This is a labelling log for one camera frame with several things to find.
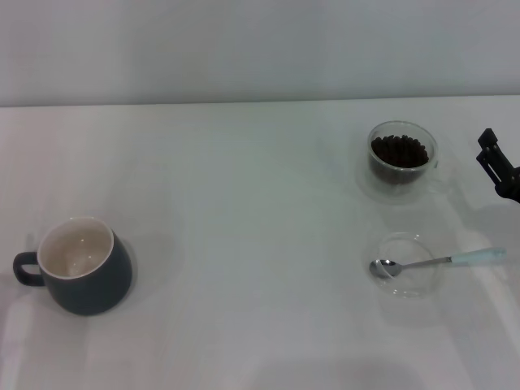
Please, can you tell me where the clear glass saucer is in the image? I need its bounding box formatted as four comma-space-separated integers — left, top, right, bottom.
366, 232, 442, 300

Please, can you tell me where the glass cup of coffee beans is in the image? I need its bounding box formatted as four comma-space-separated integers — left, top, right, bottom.
368, 133, 431, 186

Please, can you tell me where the dark grey mug white inside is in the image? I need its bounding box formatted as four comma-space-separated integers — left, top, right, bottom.
11, 216, 133, 316

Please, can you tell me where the metal spoon light blue handle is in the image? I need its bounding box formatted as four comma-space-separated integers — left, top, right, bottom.
368, 246, 508, 280

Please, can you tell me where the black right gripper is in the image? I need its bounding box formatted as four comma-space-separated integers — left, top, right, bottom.
475, 128, 520, 204

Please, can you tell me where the clear double-wall glass cup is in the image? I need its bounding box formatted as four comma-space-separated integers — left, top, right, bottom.
366, 120, 456, 197

